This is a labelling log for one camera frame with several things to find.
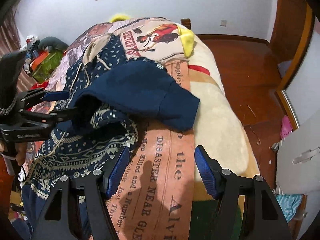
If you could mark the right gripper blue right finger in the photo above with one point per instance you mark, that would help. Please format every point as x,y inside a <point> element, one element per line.
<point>262,215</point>

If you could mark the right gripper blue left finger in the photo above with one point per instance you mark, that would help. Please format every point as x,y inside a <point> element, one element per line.
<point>60,217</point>

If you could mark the navy patterned hooded sweater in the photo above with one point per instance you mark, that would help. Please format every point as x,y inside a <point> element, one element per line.
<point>119,167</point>

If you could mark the person left hand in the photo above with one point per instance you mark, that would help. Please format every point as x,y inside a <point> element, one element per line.
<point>20,150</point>

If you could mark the red plush toy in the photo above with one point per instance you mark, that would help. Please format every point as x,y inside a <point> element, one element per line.
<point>42,85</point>

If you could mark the white drawer cabinet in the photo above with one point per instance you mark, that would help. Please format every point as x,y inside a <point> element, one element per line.
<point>298,161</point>

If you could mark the green storage box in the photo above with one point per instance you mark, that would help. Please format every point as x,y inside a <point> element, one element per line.
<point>48,64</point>

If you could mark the orange box on pile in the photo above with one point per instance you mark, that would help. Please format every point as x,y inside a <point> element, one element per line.
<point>34,64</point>

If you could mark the cream bed mattress cover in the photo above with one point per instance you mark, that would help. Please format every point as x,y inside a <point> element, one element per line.
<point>216,127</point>

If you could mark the newspaper print bed blanket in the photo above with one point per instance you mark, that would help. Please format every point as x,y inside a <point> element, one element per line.
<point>143,104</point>

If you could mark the striped red gold curtain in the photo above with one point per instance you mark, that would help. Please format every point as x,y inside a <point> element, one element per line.
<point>10,41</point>

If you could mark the grey plush toy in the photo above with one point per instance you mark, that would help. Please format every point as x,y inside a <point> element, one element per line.
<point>52,43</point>

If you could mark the pink slipper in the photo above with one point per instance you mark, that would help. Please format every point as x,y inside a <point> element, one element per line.
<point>286,127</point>

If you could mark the wooden wardrobe with door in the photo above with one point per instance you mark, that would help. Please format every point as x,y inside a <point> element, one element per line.
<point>291,35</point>

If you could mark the yellow plush pillow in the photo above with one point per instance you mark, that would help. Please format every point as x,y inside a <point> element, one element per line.
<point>155,38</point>

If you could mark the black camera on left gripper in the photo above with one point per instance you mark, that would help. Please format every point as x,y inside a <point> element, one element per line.
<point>8,75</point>

